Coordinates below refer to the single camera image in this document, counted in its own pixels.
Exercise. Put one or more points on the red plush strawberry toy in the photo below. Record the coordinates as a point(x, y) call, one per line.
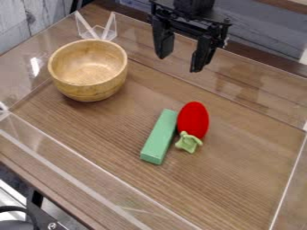
point(193, 126)

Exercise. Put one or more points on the black metal table leg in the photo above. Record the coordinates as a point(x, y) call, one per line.
point(46, 222)

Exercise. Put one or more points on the clear acrylic tray wall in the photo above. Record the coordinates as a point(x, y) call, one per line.
point(88, 191)

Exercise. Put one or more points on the clear acrylic corner bracket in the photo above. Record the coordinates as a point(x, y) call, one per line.
point(97, 32)

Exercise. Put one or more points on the green rectangular block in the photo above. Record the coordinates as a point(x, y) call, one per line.
point(160, 139)

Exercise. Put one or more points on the wooden bowl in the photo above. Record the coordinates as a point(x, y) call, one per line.
point(89, 69)

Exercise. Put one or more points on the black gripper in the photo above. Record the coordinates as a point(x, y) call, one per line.
point(194, 17)

